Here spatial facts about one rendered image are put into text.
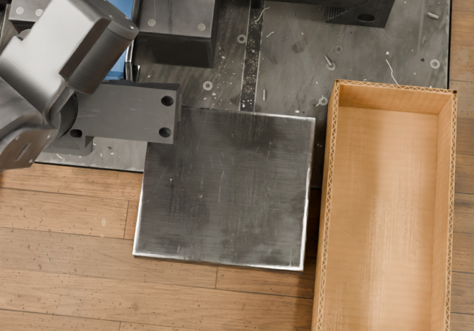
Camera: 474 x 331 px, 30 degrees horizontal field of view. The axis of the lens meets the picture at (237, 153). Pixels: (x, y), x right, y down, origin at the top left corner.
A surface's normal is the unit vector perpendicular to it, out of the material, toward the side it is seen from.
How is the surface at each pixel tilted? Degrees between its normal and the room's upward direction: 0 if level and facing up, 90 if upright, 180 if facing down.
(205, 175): 0
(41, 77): 24
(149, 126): 29
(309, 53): 0
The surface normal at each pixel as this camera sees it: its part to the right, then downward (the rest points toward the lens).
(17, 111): 0.44, -0.67
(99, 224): 0.00, -0.27
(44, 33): -0.27, 0.04
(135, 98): -0.04, 0.23
